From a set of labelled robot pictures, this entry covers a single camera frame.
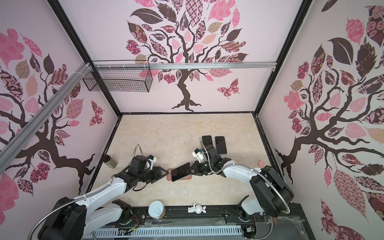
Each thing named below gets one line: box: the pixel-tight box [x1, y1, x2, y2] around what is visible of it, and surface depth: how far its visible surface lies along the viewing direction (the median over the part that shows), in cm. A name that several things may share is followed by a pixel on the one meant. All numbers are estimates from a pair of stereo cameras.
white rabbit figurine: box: [187, 203, 207, 214], surface depth 75 cm
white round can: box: [148, 200, 166, 219], surface depth 73 cm
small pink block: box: [257, 160, 265, 168], surface depth 93 cm
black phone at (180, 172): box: [171, 162, 191, 182], surface depth 83 cm
